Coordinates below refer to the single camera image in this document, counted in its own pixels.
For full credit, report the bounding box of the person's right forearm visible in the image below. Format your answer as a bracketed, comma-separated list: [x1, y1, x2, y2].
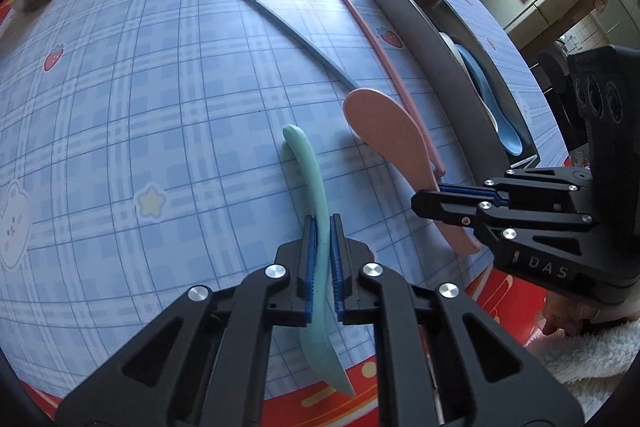
[542, 319, 640, 384]

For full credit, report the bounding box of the white spoon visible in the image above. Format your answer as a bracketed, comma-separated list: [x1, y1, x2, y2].
[439, 32, 501, 132]

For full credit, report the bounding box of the white cabinet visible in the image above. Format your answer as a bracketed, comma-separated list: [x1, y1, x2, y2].
[475, 0, 640, 50]

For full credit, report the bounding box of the mint green spoon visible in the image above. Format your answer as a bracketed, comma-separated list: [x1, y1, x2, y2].
[282, 124, 357, 399]

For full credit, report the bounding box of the dark grey chopstick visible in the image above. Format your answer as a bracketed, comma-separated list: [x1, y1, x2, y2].
[236, 0, 360, 92]

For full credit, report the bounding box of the blue spoon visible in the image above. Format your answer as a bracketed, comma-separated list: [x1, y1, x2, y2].
[456, 44, 523, 156]

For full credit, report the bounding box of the metal utensil tray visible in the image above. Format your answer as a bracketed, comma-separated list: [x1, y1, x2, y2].
[360, 0, 542, 170]

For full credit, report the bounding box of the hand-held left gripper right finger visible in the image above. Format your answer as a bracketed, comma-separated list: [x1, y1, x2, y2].
[329, 214, 586, 427]

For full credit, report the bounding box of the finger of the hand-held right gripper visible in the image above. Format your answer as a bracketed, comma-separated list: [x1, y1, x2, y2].
[411, 189, 599, 241]
[439, 167, 594, 204]

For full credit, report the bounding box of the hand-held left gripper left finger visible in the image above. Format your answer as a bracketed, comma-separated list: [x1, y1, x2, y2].
[55, 214, 321, 427]

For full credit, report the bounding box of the black chair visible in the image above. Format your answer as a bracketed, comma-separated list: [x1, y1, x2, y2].
[537, 51, 587, 148]

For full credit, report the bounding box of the person's right hand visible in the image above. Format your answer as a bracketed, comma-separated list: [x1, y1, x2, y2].
[542, 294, 601, 338]

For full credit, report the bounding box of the pink spoon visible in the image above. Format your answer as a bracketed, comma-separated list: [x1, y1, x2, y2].
[342, 88, 482, 255]

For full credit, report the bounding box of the pink chopstick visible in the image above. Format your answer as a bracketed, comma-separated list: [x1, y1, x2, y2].
[332, 0, 447, 180]

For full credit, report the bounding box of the blue plaid tablecloth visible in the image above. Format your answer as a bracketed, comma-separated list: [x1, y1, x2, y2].
[0, 0, 566, 427]

